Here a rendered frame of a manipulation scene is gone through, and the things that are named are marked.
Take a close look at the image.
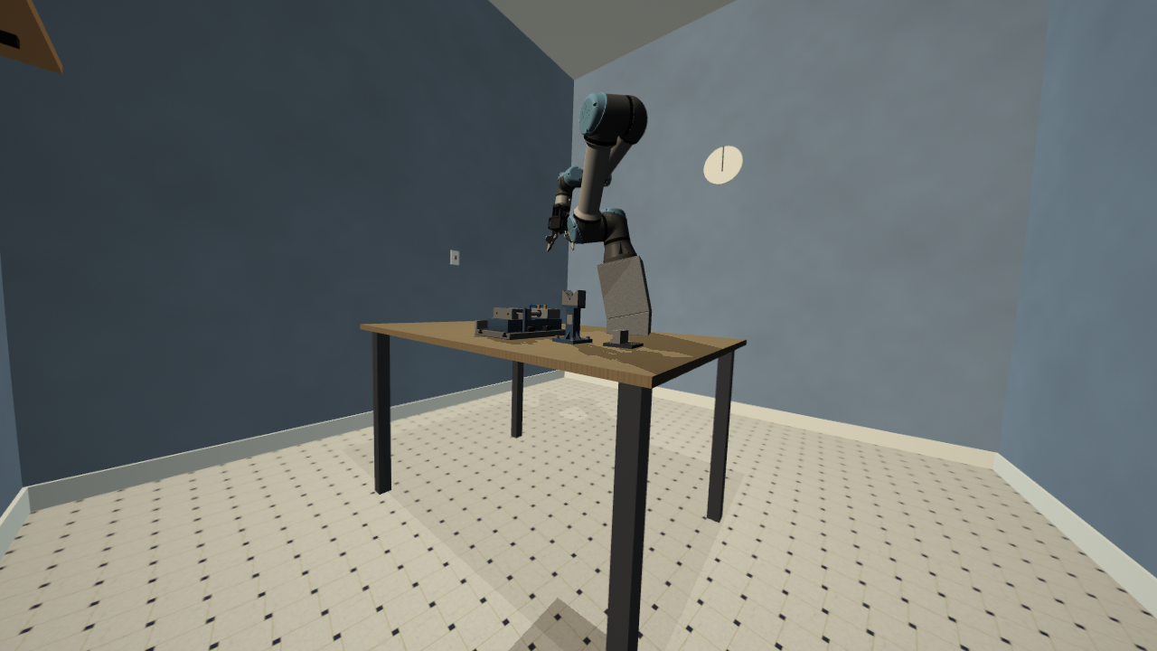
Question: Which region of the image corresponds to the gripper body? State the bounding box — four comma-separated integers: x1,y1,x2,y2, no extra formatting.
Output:
548,204,570,234

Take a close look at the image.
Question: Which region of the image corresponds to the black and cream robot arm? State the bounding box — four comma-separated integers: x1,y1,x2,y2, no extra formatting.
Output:
555,93,647,262

